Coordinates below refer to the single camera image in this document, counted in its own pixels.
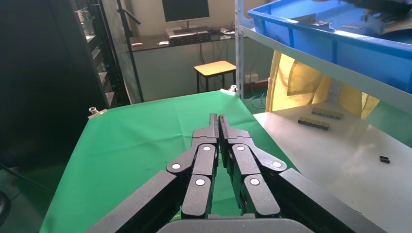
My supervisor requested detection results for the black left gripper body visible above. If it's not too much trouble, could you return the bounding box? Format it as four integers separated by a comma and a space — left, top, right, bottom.
341, 0, 412, 15

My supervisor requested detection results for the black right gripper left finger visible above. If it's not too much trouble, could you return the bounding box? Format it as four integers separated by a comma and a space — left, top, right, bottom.
85, 113, 220, 233

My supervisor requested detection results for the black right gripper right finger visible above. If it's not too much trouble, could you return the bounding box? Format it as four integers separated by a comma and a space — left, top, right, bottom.
219, 115, 387, 233

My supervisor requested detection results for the stamped sheet metal part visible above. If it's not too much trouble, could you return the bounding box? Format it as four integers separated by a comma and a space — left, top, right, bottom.
363, 11, 412, 35
291, 13, 331, 28

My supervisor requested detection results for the blue plastic bin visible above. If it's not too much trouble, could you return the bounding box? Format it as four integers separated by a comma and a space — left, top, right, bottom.
247, 0, 412, 95

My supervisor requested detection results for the green cloth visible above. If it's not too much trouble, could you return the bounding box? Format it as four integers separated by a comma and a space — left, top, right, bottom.
38, 90, 297, 233

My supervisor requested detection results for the dark olive connector strip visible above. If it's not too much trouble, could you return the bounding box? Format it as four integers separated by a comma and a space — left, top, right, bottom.
311, 107, 344, 120
297, 116, 331, 131

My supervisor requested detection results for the silver binder clip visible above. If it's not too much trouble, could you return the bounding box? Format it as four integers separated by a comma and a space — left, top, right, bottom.
220, 84, 239, 97
88, 106, 108, 120

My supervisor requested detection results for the wooden top stool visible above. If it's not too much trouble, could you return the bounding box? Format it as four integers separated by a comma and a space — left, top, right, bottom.
193, 60, 238, 94

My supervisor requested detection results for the dark topped office desk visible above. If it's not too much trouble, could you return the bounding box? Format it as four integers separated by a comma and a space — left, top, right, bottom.
128, 27, 246, 104

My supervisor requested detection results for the yellow cloth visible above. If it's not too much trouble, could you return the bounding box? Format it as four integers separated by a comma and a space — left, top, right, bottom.
265, 50, 381, 120

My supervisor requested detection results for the black rack device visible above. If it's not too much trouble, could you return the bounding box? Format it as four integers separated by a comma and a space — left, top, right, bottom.
168, 33, 212, 46

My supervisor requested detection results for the black stand pole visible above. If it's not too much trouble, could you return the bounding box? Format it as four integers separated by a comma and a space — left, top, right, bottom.
116, 0, 145, 103

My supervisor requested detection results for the black computer monitor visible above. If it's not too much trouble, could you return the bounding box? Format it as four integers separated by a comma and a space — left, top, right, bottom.
161, 0, 211, 30

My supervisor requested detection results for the black equipment rack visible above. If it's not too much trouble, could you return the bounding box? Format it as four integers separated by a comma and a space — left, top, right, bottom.
0, 0, 131, 169

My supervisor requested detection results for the metal shelf frame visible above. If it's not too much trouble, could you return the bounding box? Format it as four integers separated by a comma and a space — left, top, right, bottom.
240, 25, 412, 115

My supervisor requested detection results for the teal cable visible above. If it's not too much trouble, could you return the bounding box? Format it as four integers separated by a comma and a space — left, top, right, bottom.
250, 92, 268, 110

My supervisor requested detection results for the white shelf upright post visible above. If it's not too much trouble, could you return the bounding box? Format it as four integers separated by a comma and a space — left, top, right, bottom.
234, 0, 245, 99

